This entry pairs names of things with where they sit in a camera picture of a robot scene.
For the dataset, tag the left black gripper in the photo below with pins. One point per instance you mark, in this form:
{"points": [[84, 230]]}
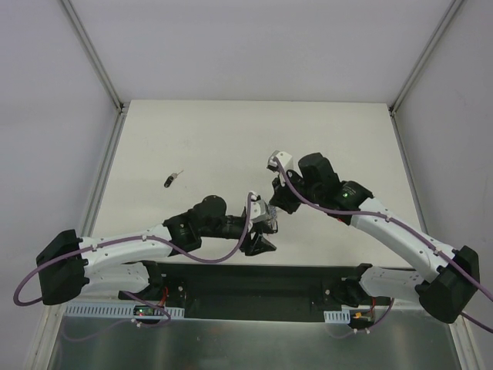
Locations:
{"points": [[249, 234]]}

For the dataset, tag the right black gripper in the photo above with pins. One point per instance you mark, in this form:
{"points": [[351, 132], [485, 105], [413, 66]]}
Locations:
{"points": [[287, 191]]}

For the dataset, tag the key organiser with red handle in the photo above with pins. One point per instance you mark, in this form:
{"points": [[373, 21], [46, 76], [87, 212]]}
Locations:
{"points": [[272, 210]]}

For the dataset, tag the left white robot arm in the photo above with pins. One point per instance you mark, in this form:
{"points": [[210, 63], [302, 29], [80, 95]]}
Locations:
{"points": [[71, 265]]}

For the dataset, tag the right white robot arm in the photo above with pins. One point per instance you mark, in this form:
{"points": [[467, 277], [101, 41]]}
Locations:
{"points": [[442, 279]]}

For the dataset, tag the key with black head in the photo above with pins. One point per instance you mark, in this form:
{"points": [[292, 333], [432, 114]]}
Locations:
{"points": [[171, 178]]}

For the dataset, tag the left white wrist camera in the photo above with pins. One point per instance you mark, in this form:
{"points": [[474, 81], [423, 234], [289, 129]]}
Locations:
{"points": [[255, 206]]}

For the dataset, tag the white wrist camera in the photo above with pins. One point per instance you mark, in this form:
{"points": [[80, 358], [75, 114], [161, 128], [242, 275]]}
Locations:
{"points": [[279, 159], [255, 206]]}

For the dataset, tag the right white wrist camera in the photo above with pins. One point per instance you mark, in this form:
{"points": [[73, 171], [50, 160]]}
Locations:
{"points": [[279, 159]]}

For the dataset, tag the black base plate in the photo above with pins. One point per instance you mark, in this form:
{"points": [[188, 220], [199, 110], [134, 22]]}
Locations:
{"points": [[272, 293]]}

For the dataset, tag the right white cable duct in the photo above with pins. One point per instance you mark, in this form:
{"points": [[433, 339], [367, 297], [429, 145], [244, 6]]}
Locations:
{"points": [[341, 317]]}

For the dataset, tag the white cable duct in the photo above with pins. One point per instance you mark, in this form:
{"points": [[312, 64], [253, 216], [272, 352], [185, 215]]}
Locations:
{"points": [[110, 310], [341, 317]]}

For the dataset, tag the left white cable duct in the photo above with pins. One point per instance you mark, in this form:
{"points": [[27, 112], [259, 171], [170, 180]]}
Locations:
{"points": [[110, 310]]}

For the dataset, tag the right aluminium frame post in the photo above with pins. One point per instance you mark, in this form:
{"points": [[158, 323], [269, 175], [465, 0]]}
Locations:
{"points": [[439, 32]]}

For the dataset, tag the aluminium frame post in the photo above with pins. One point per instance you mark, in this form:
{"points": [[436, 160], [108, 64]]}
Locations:
{"points": [[91, 53], [439, 32]]}

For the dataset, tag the left aluminium frame post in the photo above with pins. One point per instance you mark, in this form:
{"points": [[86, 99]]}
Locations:
{"points": [[91, 53]]}

